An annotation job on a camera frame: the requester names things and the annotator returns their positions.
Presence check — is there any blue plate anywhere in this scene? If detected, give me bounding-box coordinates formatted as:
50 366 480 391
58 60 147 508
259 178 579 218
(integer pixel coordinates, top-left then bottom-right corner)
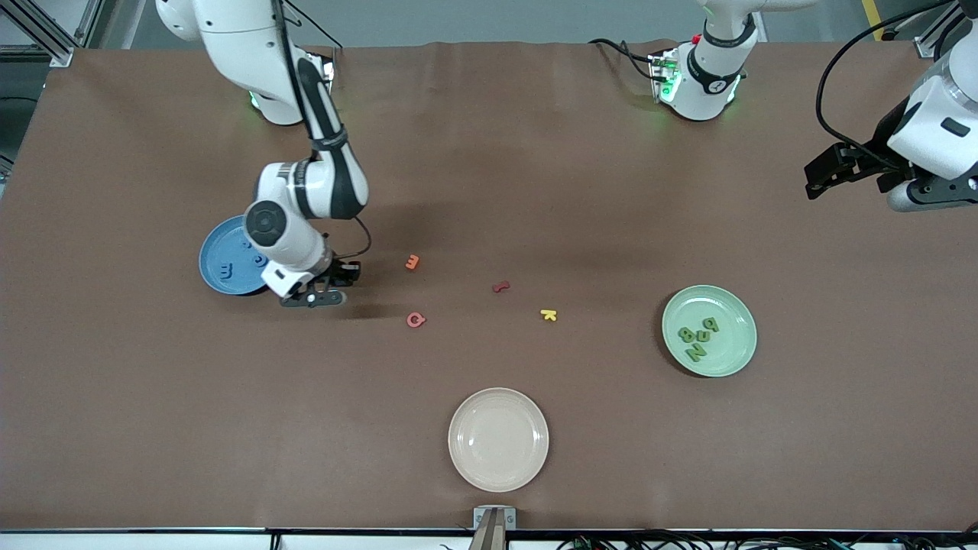
199 215 270 296

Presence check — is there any brown table cover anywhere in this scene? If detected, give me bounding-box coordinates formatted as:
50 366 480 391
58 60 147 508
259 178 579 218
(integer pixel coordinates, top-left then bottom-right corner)
0 40 978 533

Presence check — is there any light green plate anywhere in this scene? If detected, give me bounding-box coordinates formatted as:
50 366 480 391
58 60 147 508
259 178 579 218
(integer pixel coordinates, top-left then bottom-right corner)
662 285 758 378

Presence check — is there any cream white plate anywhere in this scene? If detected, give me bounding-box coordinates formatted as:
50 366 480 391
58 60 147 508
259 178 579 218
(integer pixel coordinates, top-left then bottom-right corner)
448 387 550 493

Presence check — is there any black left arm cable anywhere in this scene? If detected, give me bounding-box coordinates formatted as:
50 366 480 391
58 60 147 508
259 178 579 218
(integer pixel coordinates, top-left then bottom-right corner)
814 0 956 165

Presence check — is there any aluminium frame post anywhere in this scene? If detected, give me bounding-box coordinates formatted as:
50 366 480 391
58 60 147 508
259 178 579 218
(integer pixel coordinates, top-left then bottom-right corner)
0 0 104 68
913 0 978 58

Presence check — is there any black base cable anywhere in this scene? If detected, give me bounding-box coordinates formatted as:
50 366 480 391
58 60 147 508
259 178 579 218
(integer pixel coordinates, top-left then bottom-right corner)
279 0 342 50
588 37 665 81

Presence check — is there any tan camera support bar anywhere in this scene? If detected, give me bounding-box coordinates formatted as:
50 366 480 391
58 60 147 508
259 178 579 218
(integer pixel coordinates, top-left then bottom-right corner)
468 510 509 550

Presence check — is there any white table edge rail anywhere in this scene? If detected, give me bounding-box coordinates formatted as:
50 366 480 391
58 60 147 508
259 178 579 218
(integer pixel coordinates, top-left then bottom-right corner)
0 529 978 550

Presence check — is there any black cable bundle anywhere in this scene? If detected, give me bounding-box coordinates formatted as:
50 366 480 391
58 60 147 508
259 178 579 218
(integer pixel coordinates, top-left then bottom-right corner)
558 531 978 550

